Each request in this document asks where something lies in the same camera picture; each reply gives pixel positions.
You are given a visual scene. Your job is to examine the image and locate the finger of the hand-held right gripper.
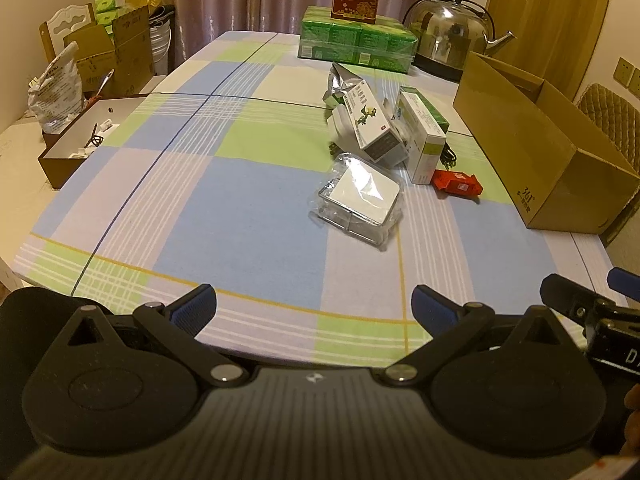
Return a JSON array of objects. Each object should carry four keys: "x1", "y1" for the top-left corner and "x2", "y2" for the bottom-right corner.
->
[
  {"x1": 607, "y1": 267, "x2": 640, "y2": 303},
  {"x1": 540, "y1": 274, "x2": 618, "y2": 319}
]

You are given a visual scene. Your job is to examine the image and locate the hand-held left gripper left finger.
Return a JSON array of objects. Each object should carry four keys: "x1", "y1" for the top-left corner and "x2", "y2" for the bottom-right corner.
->
[{"x1": 45, "y1": 284, "x2": 250, "y2": 387}]

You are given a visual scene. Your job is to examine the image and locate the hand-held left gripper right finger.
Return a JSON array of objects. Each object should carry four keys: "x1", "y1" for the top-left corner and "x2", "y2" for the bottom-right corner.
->
[{"x1": 385, "y1": 285, "x2": 583, "y2": 387}]

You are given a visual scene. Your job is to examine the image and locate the clear plastic package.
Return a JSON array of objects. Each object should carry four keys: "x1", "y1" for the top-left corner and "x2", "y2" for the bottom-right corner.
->
[{"x1": 310, "y1": 152, "x2": 404, "y2": 251}]

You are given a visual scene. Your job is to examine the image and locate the red packet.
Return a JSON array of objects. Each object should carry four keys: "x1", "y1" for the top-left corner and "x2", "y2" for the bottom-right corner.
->
[{"x1": 432, "y1": 170, "x2": 483, "y2": 196}]

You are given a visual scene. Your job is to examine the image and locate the white square night light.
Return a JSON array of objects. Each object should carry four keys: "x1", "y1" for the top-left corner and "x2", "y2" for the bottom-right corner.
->
[{"x1": 327, "y1": 164, "x2": 401, "y2": 226}]

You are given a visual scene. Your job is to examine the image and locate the brown cardboard box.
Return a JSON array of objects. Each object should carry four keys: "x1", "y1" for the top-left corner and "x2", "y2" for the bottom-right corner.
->
[{"x1": 452, "y1": 51, "x2": 640, "y2": 235}]

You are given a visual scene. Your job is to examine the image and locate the green white medicine box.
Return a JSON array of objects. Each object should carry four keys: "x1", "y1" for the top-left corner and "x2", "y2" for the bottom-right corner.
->
[{"x1": 394, "y1": 86, "x2": 448, "y2": 184}]

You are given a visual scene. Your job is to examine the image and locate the white plant print medicine box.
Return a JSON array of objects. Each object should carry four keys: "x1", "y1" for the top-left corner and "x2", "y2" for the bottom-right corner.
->
[{"x1": 341, "y1": 82, "x2": 408, "y2": 166}]

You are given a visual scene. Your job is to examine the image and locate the silver foil tea bag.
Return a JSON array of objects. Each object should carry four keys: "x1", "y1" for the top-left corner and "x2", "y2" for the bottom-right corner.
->
[{"x1": 322, "y1": 61, "x2": 372, "y2": 111}]

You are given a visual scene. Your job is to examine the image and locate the person's right hand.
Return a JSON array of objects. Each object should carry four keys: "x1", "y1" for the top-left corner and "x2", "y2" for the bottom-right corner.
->
[{"x1": 624, "y1": 384, "x2": 640, "y2": 456}]

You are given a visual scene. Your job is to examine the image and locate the quilted chair back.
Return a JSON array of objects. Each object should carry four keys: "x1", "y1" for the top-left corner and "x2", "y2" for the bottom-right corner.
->
[{"x1": 577, "y1": 82, "x2": 640, "y2": 176}]

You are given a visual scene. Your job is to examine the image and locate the brown tray box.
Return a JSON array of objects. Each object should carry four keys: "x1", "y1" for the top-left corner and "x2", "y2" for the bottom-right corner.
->
[{"x1": 38, "y1": 95, "x2": 151, "y2": 190}]

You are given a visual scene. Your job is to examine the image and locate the crumpled clear plastic bag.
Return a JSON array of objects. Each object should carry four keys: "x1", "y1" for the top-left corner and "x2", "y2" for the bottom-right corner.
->
[{"x1": 27, "y1": 42, "x2": 84, "y2": 134}]

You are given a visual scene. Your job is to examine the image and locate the stack of white buckets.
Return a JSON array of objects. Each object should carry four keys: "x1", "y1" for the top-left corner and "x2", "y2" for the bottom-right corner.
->
[{"x1": 149, "y1": 5, "x2": 177, "y2": 79}]

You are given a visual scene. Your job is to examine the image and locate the open cardboard carton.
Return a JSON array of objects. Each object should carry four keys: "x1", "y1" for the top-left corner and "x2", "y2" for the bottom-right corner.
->
[{"x1": 62, "y1": 5, "x2": 153, "y2": 97}]

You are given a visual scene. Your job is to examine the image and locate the stainless steel kettle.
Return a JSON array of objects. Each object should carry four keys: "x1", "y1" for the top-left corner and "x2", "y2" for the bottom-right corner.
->
[{"x1": 402, "y1": 0, "x2": 517, "y2": 82}]

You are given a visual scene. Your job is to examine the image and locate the green tissue pack bundle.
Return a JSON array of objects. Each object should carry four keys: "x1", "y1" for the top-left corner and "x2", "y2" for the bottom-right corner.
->
[{"x1": 298, "y1": 5, "x2": 419, "y2": 74}]

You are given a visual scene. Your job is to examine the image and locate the wooden door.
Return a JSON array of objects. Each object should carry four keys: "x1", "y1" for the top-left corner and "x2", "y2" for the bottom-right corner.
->
[{"x1": 487, "y1": 0, "x2": 617, "y2": 61}]

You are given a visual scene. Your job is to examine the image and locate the green tissue packs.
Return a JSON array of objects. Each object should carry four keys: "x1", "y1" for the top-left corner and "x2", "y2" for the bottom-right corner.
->
[{"x1": 95, "y1": 0, "x2": 132, "y2": 26}]

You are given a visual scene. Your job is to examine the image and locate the white carved chair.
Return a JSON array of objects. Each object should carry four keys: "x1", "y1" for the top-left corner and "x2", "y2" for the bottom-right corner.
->
[{"x1": 40, "y1": 2, "x2": 98, "y2": 61}]

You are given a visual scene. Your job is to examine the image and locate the red handled tool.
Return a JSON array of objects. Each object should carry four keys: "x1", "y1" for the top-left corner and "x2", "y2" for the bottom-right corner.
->
[{"x1": 87, "y1": 69, "x2": 115, "y2": 109}]

